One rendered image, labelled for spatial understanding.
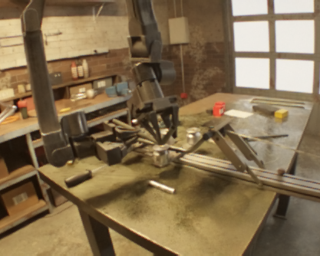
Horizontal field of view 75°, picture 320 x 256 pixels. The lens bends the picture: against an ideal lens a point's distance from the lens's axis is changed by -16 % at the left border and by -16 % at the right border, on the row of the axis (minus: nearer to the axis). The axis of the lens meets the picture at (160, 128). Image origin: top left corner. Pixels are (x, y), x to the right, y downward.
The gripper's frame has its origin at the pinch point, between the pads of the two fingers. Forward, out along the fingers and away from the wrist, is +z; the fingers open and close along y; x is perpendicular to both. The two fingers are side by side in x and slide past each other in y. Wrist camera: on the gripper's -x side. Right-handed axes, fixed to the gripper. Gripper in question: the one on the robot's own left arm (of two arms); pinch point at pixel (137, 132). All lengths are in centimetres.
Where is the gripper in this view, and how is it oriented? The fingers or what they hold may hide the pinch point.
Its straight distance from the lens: 72.6
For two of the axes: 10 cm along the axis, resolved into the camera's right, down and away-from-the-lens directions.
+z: 8.3, -2.4, 5.1
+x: -5.6, -2.2, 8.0
